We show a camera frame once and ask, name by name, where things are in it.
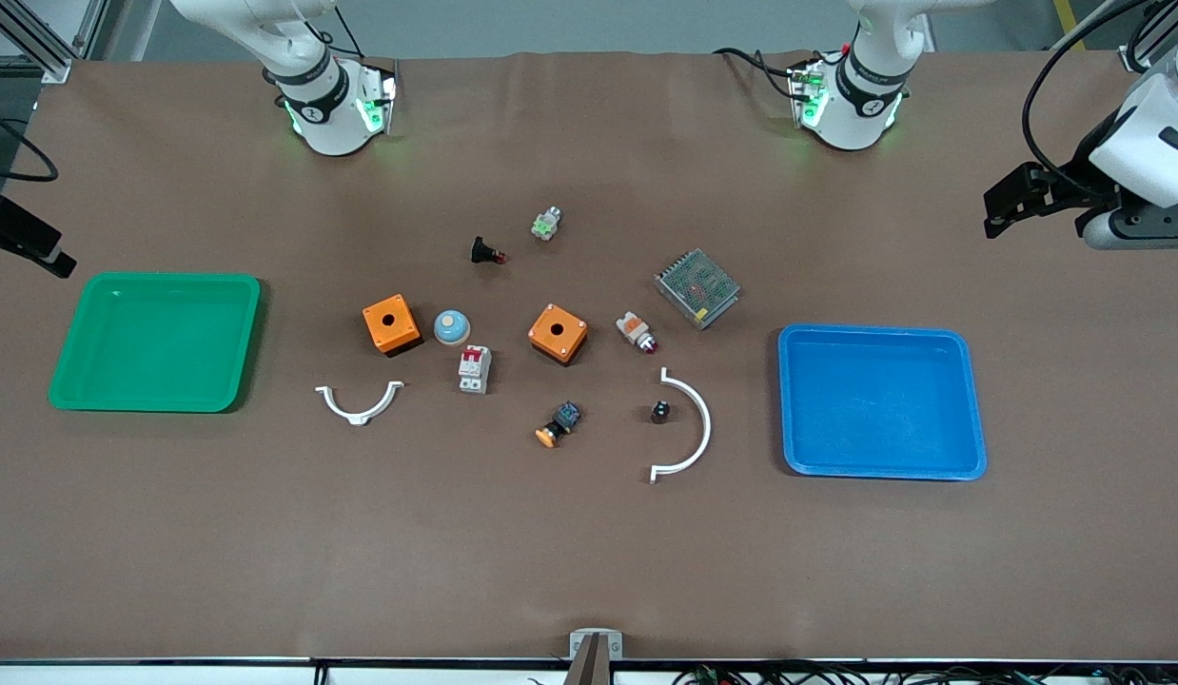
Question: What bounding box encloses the white red circuit breaker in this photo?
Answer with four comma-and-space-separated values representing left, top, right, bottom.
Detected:
458, 344, 493, 395

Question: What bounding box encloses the green plastic tray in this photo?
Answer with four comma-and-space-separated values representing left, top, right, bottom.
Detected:
49, 272, 263, 414

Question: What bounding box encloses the blue plastic tray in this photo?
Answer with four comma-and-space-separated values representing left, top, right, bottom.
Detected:
777, 323, 989, 481

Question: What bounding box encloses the left base connector block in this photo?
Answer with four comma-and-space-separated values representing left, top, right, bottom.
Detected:
788, 61, 831, 130

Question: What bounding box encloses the base connector block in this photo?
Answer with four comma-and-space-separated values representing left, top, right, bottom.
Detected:
358, 59, 399, 137
788, 61, 831, 130

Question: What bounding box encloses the metal mesh power supply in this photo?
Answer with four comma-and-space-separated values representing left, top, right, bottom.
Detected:
653, 248, 742, 331

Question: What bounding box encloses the small white pipe clamp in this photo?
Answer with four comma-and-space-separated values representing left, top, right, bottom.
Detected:
314, 381, 406, 427

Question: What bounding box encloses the orange box with hole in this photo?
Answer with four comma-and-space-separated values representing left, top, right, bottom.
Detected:
362, 293, 424, 359
527, 303, 590, 367

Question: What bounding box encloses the large white pipe clamp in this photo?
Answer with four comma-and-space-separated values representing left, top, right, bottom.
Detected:
648, 367, 714, 485

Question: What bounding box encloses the right base connector block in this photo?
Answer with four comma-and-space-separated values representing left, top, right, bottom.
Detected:
358, 59, 399, 137

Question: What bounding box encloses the orange white red indicator light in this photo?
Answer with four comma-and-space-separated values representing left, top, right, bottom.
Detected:
615, 309, 660, 357

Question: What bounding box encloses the orange black push button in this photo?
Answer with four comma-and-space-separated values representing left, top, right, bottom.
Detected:
535, 400, 583, 449

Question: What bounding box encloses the brown table cover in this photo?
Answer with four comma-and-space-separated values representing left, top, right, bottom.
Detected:
0, 51, 1178, 663

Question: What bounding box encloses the black left upper arm cable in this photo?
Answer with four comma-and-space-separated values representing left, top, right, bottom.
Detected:
1125, 0, 1178, 75

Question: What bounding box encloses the aluminium frame profile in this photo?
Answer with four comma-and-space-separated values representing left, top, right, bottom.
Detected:
0, 0, 110, 83

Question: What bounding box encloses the black left base cable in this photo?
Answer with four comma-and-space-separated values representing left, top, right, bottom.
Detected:
712, 47, 803, 98

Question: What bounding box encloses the black base cable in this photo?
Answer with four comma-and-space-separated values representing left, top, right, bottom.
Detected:
330, 0, 367, 60
712, 47, 803, 98

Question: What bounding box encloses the black right base cable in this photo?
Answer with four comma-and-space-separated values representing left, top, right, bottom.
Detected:
330, 0, 367, 60

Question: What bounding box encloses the black cable bundle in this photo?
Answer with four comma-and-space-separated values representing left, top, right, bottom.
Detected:
673, 661, 1178, 685

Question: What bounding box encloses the grey metal bracket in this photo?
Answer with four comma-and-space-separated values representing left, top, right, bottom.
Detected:
568, 628, 625, 661

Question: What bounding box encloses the brown tapered post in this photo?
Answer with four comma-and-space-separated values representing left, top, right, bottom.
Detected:
561, 635, 615, 685

